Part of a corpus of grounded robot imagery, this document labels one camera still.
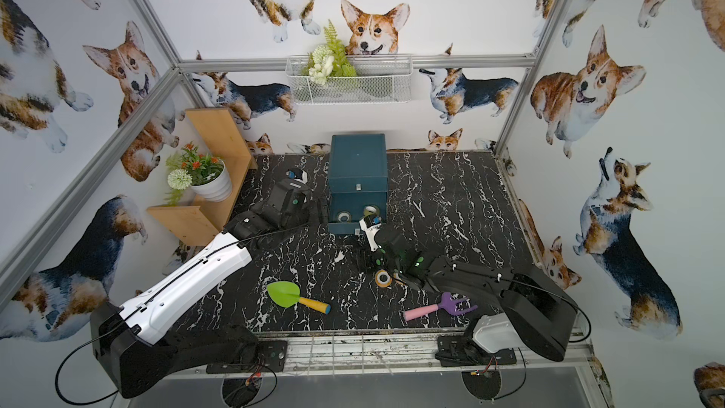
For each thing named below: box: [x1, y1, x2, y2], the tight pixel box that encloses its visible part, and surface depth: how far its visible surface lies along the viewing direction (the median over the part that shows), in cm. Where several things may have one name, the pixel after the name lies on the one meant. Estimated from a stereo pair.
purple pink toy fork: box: [403, 291, 479, 322], surface depth 83 cm
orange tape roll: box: [374, 269, 392, 289], surface depth 89 cm
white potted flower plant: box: [165, 140, 233, 206], surface depth 91 cm
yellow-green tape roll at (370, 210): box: [363, 204, 380, 219], surface depth 92 cm
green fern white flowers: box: [302, 18, 358, 86], surface depth 82 cm
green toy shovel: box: [266, 280, 331, 315], surface depth 85 cm
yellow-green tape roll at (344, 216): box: [337, 209, 353, 223], surface depth 92 cm
